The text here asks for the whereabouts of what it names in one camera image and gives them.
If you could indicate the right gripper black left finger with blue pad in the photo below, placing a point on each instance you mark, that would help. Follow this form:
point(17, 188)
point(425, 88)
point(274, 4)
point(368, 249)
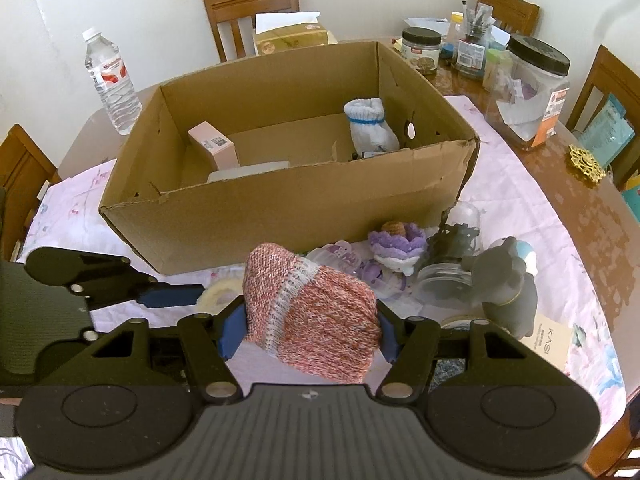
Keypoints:
point(208, 343)

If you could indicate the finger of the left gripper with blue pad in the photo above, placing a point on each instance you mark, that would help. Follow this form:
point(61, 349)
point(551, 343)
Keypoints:
point(164, 295)

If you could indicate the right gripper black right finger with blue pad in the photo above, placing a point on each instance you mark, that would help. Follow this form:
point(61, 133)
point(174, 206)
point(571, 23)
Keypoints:
point(410, 346)

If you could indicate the red white knitted sock roll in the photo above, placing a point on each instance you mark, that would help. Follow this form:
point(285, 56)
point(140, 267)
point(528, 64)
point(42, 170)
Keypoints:
point(315, 319)

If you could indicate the white translucent plastic sheet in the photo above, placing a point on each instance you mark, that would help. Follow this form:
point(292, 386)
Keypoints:
point(246, 171)

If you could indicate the cream ring-shaped toy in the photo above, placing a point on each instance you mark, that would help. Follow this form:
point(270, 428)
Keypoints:
point(218, 295)

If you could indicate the clear plastic dome container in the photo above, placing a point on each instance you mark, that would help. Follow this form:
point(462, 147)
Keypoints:
point(442, 281)

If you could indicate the purple crochet flower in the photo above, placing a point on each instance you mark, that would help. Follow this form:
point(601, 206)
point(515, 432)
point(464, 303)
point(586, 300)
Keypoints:
point(398, 246)

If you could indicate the purple hair claw clip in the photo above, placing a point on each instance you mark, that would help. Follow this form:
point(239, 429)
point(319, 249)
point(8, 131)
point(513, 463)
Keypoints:
point(357, 260)

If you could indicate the grey bear figurine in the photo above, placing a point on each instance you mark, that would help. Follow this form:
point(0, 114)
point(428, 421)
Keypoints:
point(502, 286)

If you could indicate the wooden chair left side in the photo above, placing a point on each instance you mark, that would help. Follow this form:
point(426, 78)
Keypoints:
point(25, 170)

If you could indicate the wooden chair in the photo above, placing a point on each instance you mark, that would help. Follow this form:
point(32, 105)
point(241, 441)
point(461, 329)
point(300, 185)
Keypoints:
point(231, 12)
point(608, 74)
point(25, 170)
point(517, 16)

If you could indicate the beige card with text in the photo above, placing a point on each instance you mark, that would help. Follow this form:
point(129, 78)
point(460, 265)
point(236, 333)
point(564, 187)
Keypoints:
point(551, 340)

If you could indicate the pink small carton box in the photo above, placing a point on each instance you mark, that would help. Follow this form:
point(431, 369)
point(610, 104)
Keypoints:
point(217, 148)

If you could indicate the rolled white sock blue stripe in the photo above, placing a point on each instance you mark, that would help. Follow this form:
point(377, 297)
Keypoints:
point(368, 127)

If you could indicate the brown cardboard box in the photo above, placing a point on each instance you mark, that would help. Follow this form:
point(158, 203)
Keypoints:
point(284, 106)

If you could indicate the clear plastic water bottle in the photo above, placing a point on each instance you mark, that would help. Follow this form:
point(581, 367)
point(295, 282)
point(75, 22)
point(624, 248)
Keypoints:
point(110, 77)

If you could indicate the gold filigree ornament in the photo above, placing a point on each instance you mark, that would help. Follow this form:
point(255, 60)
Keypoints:
point(585, 164)

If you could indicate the large clear jar black lid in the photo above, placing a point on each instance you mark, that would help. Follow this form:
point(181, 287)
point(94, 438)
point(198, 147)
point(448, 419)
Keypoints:
point(525, 107)

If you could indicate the small bottle green cap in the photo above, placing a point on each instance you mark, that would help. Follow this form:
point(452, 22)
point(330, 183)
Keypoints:
point(498, 64)

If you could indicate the teal packaged item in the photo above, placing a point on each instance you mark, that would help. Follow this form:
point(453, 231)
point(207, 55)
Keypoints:
point(608, 133)

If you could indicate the yellow-green tissue box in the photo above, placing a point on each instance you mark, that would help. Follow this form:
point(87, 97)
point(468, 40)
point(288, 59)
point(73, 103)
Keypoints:
point(282, 31)

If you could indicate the glass jar with pens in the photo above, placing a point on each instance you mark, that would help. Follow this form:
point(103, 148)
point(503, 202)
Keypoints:
point(475, 39)

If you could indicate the bottle with yellow cap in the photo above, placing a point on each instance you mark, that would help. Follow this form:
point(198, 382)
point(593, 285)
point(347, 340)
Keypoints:
point(453, 36)

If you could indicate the small jar black lid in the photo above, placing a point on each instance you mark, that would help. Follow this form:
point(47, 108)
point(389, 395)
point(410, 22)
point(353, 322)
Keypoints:
point(421, 47)

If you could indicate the stack of white papers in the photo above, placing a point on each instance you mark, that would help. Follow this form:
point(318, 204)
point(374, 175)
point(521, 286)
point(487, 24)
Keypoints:
point(440, 25)

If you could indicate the wooden chair at back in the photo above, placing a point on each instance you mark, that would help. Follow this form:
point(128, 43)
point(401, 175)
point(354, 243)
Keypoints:
point(231, 12)

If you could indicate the wooden chair right side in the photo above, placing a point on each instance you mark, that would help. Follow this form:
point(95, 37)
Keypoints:
point(608, 74)

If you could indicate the wooden chair back right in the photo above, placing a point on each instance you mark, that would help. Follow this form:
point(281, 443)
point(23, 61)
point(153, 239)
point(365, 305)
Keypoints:
point(517, 16)

